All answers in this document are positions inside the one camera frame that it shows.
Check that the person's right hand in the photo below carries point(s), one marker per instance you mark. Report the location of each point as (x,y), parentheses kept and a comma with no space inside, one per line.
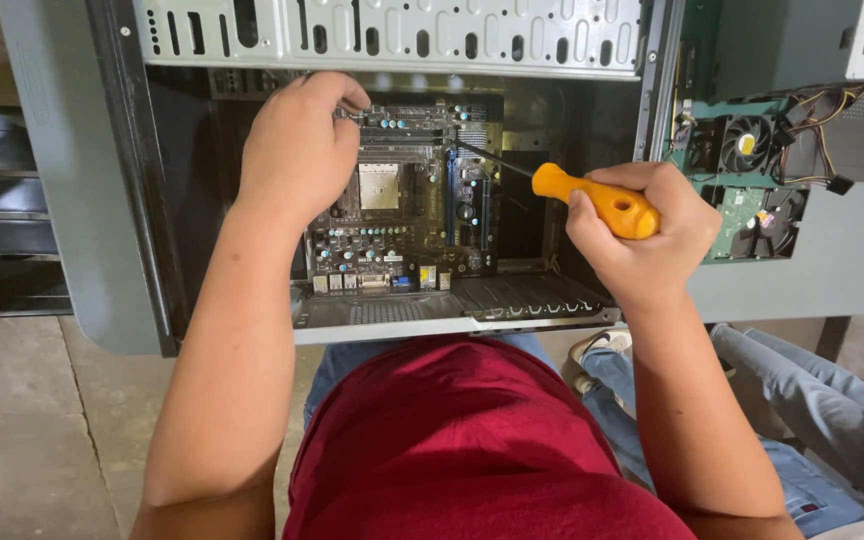
(657,255)

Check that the person's left hand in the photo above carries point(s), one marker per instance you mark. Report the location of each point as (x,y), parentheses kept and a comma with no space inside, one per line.
(293,154)

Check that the green hard drive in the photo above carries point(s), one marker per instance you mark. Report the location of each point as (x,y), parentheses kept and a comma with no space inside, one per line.
(758,225)

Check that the green circuit board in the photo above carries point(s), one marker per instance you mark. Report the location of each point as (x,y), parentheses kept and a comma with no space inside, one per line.
(702,150)

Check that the dark computer motherboard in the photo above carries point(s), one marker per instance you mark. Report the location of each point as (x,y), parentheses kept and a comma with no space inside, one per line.
(417,217)

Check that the black cooling fan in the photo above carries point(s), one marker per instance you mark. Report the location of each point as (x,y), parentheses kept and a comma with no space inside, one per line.
(745,142)

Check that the perforated metal drive cage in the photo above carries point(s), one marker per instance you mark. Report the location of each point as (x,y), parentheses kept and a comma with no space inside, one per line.
(402,30)

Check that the open black computer case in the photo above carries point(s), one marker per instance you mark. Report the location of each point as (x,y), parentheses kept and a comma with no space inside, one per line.
(544,120)

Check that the dark table leg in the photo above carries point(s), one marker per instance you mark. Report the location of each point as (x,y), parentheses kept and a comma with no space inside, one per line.
(832,337)

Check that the person's red shirt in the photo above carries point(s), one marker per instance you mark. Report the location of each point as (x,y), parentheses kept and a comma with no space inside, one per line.
(462,450)

